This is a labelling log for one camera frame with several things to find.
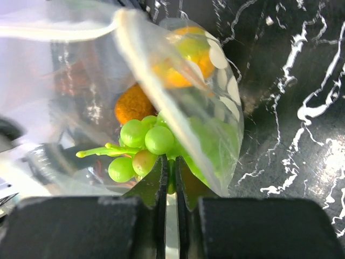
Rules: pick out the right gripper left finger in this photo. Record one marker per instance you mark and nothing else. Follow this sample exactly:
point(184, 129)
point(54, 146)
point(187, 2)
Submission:
point(127, 226)

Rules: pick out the polka dot zip top bag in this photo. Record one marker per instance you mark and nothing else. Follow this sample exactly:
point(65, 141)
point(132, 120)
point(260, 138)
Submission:
point(93, 92)

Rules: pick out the brown fake kiwi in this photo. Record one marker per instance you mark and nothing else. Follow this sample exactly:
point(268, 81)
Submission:
point(133, 104)

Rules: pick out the green fake grape bunch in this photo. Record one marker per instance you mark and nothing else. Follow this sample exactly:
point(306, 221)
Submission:
point(140, 144)

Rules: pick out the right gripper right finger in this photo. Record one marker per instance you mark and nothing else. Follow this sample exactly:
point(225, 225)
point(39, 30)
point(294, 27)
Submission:
point(211, 226)

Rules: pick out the orange fake orange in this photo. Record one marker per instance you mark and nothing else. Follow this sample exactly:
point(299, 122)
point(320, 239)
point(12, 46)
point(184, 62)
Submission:
point(192, 45)

